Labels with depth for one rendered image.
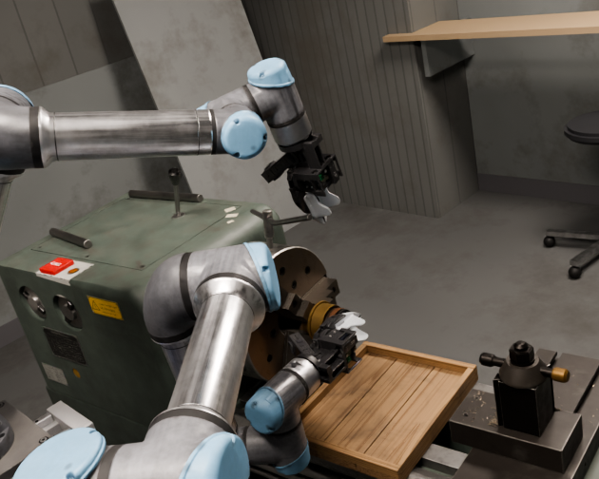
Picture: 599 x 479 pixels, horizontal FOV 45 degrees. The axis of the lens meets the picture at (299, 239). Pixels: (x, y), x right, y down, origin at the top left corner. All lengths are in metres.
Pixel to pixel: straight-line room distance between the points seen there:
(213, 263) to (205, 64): 3.52
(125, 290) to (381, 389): 0.61
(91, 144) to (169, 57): 3.35
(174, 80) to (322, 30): 0.98
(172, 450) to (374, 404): 0.86
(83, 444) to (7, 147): 0.48
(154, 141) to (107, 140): 0.07
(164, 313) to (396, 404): 0.64
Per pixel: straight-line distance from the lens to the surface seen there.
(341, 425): 1.63
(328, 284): 1.70
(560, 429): 1.35
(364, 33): 4.49
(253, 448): 1.45
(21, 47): 4.44
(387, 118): 4.56
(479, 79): 4.67
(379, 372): 1.76
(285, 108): 1.34
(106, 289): 1.64
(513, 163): 4.74
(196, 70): 4.59
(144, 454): 0.88
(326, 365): 1.43
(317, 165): 1.39
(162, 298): 1.20
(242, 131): 1.18
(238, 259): 1.16
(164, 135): 1.18
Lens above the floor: 1.90
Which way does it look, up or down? 24 degrees down
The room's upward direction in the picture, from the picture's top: 13 degrees counter-clockwise
